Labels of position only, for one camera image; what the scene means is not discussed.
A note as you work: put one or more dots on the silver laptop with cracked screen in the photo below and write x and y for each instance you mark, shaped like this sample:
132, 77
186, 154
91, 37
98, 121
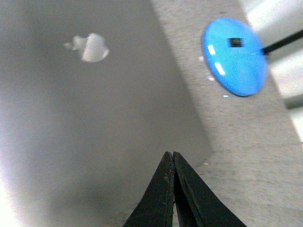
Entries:
90, 99

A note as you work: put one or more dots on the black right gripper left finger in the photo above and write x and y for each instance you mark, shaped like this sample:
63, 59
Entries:
155, 209

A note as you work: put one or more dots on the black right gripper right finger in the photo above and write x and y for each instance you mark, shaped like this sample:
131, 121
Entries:
197, 205

